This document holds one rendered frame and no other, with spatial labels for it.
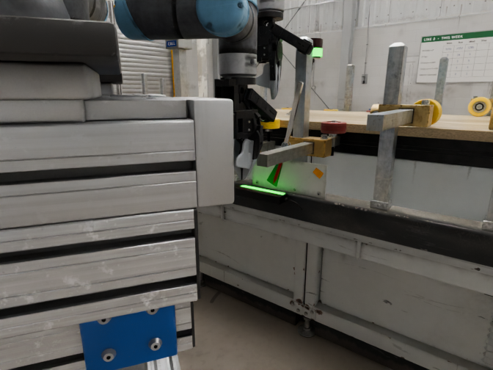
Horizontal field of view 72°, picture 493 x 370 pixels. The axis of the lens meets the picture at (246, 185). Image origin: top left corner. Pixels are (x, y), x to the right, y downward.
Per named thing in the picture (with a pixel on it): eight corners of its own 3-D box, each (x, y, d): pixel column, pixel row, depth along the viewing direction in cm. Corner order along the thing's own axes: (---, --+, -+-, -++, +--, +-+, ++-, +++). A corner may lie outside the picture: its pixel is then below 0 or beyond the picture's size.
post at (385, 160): (382, 233, 91) (405, 41, 78) (369, 230, 93) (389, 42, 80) (386, 230, 93) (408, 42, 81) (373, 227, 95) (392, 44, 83)
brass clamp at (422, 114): (427, 128, 78) (430, 105, 76) (367, 124, 85) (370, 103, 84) (431, 125, 82) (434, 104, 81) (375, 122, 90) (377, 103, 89)
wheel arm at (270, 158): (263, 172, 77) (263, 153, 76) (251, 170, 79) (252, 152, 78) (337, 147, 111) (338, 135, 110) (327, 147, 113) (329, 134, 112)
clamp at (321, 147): (323, 158, 95) (325, 139, 94) (282, 153, 103) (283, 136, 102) (331, 155, 100) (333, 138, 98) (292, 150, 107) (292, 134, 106)
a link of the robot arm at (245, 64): (235, 57, 71) (267, 55, 67) (235, 80, 73) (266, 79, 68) (210, 54, 66) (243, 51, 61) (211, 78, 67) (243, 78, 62)
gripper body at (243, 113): (208, 139, 69) (206, 77, 66) (235, 135, 76) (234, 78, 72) (238, 142, 64) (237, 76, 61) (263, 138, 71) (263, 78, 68)
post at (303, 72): (300, 203, 104) (307, 35, 91) (290, 201, 106) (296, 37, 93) (305, 201, 107) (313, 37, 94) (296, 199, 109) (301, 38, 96)
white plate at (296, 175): (324, 199, 98) (326, 165, 95) (252, 185, 113) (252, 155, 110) (325, 198, 98) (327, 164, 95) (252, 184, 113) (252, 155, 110)
